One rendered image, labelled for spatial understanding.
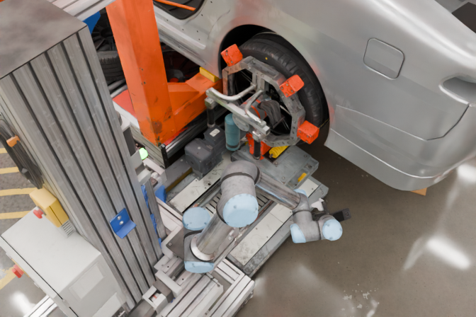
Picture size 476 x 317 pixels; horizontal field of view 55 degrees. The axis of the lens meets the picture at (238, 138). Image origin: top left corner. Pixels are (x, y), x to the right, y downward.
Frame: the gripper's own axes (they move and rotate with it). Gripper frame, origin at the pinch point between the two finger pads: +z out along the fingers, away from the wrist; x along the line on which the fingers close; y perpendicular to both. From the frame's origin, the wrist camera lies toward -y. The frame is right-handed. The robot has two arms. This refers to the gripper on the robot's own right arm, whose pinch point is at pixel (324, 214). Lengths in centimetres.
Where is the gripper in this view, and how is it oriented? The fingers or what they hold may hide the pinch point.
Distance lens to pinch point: 214.0
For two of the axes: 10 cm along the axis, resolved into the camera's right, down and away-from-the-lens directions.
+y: -9.7, 2.3, 0.4
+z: 0.4, -0.1, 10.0
